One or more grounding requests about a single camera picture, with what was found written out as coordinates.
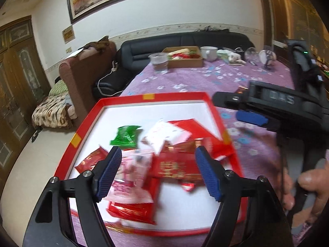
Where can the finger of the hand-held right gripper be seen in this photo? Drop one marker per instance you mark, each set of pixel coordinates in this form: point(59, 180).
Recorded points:
point(252, 118)
point(231, 99)

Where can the dark patterned cloth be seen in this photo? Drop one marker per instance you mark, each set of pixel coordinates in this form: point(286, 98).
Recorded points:
point(99, 45)

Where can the white paper sheet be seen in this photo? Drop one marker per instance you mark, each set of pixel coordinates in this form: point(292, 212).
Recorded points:
point(77, 52)

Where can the dark red snack packet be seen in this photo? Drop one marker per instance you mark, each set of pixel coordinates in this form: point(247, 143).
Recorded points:
point(91, 160)

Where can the white pink-edged snack packet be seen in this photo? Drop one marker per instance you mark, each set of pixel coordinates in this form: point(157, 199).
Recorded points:
point(162, 136)

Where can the red gold-print snack packet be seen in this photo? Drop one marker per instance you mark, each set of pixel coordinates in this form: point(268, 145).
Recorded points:
point(177, 168)

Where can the pale green cloth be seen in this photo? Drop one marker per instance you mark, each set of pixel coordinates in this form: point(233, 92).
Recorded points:
point(223, 54)

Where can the bright red snack packet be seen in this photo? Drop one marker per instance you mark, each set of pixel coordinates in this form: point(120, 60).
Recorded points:
point(203, 131)

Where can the wooden glass door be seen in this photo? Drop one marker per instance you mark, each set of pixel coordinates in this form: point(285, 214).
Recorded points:
point(18, 82)

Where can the frosted glass panel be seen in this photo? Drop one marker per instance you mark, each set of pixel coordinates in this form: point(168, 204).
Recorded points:
point(300, 12)

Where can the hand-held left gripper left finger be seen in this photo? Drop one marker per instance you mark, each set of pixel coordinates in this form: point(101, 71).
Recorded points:
point(109, 175)

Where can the green snack packet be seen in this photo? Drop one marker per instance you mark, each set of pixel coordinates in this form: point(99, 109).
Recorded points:
point(126, 135)

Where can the white cup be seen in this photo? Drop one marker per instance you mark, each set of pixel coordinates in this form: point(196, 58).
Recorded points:
point(209, 52)

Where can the red white cardboard tray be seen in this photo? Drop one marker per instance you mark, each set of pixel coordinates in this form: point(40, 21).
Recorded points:
point(128, 113)

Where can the black leather sofa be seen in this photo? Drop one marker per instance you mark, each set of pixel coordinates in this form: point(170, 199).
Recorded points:
point(144, 49)

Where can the pink snack packet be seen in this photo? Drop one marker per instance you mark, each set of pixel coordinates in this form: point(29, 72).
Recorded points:
point(131, 182)

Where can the person's right hand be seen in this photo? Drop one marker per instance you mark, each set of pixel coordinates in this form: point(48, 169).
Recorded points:
point(317, 185)

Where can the clear plastic cup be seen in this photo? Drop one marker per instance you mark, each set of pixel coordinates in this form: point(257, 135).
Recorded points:
point(159, 63)

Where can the grey phone stand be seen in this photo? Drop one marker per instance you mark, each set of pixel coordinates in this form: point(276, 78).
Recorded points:
point(269, 61)

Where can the brown armchair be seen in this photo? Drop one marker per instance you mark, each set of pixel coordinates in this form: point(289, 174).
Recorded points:
point(82, 74)

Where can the small gold wall plaque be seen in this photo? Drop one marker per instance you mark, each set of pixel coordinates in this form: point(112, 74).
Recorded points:
point(68, 34)

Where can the patterned brown blanket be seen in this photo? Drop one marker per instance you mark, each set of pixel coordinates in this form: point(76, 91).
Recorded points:
point(54, 108)

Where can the small red foil candy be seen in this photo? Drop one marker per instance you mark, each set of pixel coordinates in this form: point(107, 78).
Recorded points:
point(189, 186)

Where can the white plush toy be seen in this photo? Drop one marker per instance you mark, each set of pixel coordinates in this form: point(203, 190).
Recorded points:
point(235, 58)

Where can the cardboard box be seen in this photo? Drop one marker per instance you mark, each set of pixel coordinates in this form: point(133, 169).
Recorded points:
point(183, 60)

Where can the clear drinking glass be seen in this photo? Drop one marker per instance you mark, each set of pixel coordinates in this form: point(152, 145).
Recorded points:
point(250, 54)

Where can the purple floral tablecloth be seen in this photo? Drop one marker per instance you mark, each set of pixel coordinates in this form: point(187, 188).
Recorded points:
point(195, 79)

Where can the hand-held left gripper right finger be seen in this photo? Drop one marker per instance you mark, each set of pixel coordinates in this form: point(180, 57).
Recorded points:
point(209, 175)

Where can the glossy red snack packet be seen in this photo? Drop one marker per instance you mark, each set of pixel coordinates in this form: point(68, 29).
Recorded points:
point(133, 212)

